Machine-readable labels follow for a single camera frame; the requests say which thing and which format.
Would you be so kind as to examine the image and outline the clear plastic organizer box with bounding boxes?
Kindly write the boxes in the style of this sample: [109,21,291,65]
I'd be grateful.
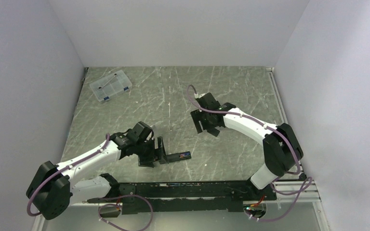
[89,70,132,102]

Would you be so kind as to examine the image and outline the aluminium side rail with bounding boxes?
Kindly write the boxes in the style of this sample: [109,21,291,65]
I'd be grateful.
[265,67,304,167]

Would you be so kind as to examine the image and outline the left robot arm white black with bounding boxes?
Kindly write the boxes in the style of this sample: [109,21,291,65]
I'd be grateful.
[26,121,169,220]

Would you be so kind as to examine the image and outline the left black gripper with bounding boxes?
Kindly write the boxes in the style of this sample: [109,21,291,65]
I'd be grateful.
[134,136,169,167]

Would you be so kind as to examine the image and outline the black remote control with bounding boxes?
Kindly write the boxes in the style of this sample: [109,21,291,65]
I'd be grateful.
[167,151,192,163]

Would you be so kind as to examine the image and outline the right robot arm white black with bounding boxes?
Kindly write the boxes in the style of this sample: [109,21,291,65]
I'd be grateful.
[188,92,304,200]

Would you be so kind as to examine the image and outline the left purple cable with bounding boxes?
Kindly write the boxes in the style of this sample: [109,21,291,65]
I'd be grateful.
[26,133,112,218]

